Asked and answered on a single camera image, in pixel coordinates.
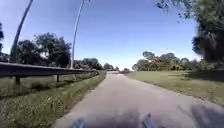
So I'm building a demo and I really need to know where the robot's own part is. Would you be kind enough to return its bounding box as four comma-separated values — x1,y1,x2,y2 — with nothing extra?
72,117,87,128
142,112,157,128

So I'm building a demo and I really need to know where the leaning palm tree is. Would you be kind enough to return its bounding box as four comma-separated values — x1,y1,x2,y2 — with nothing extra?
69,0,91,70
9,0,34,64

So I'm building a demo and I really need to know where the row of dark trees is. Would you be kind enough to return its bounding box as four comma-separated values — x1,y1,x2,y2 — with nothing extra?
0,21,116,72

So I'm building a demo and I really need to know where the distant group of trees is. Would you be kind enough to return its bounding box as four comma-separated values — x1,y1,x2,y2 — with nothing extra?
131,50,204,72

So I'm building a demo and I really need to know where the metal guardrail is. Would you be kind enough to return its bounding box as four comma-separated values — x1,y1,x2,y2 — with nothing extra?
0,61,99,85

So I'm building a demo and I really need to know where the dense green wood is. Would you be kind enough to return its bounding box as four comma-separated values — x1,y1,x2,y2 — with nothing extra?
155,0,224,83

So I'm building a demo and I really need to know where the grass verge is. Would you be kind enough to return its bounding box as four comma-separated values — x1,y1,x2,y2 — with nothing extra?
0,70,108,128
123,69,224,108

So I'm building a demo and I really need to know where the grey paved path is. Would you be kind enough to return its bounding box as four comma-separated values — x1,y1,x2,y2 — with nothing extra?
49,71,224,128

